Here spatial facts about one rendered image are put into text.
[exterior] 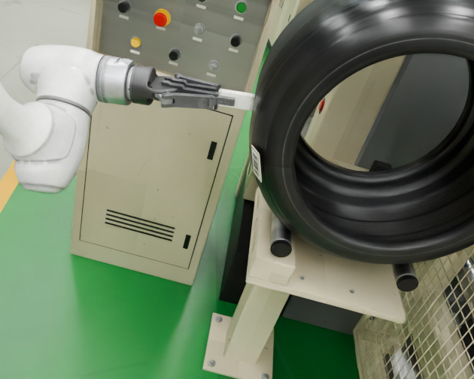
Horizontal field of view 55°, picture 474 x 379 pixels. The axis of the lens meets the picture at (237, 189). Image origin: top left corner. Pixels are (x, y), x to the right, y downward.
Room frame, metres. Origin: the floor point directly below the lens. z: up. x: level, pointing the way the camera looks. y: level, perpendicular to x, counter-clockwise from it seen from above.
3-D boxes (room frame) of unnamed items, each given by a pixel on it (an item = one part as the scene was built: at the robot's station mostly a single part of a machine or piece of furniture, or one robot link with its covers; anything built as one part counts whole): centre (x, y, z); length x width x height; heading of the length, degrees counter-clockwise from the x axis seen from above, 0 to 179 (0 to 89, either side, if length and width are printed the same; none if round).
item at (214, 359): (1.17, -0.21, 0.01); 0.27 x 0.27 x 0.02; 5
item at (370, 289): (0.92, -0.25, 0.80); 0.37 x 0.36 x 0.02; 95
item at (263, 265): (0.91, -0.11, 0.83); 0.36 x 0.09 x 0.06; 5
